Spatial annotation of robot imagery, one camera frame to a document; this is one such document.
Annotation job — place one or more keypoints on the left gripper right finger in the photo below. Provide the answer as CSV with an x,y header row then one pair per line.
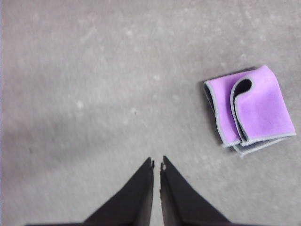
x,y
181,202

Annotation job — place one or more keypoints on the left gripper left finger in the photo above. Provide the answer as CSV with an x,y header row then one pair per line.
x,y
131,202

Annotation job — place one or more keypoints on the purple towel with grey hem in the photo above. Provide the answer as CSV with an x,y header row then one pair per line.
x,y
261,110

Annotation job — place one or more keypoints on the grey table cloth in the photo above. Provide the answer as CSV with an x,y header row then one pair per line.
x,y
94,82

